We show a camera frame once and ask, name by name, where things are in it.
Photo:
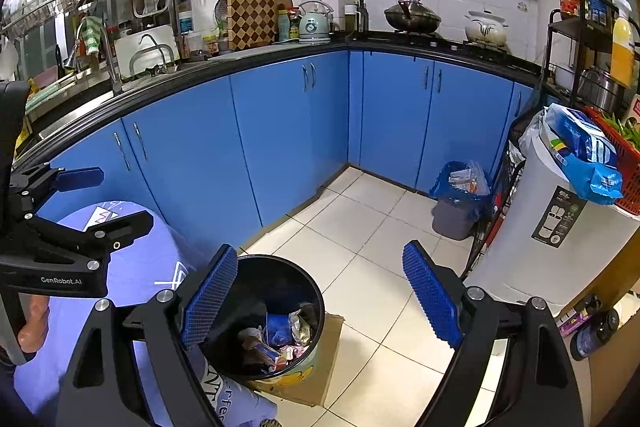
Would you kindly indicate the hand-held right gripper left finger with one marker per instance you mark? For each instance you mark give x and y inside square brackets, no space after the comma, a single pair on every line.
[210,294]

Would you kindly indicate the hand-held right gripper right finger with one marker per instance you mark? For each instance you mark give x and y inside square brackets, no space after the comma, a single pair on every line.
[435,297]

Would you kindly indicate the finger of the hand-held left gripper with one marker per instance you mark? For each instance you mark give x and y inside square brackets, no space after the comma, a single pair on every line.
[80,178]
[100,234]

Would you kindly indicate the black trash bin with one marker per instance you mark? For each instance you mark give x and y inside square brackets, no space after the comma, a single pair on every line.
[280,277]

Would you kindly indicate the person's left hand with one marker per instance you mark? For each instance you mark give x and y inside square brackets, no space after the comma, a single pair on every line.
[32,322]

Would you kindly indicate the blue patterned tablecloth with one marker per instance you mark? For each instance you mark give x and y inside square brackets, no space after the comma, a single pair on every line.
[140,267]

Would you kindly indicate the steel sink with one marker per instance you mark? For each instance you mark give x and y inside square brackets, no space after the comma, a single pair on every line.
[75,102]

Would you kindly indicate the grey bin blue liner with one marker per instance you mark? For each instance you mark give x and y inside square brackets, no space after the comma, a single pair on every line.
[452,217]

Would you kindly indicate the steel pull-out faucet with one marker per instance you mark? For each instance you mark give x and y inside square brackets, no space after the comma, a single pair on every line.
[112,67]

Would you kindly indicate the cardboard box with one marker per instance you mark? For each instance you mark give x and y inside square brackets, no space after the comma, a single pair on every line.
[325,357]

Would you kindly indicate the purple carton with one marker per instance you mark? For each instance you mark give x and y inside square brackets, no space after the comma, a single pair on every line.
[572,322]

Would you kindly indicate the white plastic box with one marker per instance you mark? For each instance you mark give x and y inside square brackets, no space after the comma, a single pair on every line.
[125,44]

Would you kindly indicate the green striped cloth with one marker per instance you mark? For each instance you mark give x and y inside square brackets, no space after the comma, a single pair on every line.
[91,34]

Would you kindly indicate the small curved faucet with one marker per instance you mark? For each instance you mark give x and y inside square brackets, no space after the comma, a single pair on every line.
[150,38]

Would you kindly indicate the dark glass bottle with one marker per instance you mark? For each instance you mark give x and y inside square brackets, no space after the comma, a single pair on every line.
[595,334]

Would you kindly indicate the blue base cabinets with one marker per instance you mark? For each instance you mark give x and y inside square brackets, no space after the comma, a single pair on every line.
[280,132]

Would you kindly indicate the white plastic bag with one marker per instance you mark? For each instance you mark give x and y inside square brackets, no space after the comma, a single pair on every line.
[532,132]

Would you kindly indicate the blue plastic bag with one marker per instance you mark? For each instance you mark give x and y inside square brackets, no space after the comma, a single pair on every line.
[585,157]

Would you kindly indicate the mesh skimmer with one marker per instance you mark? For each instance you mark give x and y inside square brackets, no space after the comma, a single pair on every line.
[221,9]

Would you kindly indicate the red plastic basket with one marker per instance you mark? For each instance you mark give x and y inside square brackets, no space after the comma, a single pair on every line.
[630,187]

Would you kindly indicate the checkered cutting board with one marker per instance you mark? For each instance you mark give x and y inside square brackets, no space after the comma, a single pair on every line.
[250,12]

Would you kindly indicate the green vegetables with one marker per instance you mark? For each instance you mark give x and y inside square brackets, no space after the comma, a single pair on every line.
[617,124]

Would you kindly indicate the steel pot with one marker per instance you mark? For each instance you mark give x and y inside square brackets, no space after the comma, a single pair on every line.
[600,94]

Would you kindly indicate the white ceramic pot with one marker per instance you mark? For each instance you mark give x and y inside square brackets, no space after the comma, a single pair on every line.
[485,29]

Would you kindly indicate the dark lidded wok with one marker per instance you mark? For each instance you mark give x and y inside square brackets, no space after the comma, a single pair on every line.
[412,19]

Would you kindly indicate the mint green kettle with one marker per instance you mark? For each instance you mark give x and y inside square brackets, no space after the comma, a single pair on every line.
[315,27]

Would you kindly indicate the black metal rack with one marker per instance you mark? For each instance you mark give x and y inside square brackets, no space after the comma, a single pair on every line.
[550,37]

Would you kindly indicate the dark oil bottle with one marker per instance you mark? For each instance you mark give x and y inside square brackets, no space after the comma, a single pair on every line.
[362,17]

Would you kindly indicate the orange liquid bottle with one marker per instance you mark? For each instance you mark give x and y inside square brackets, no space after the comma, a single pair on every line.
[624,52]

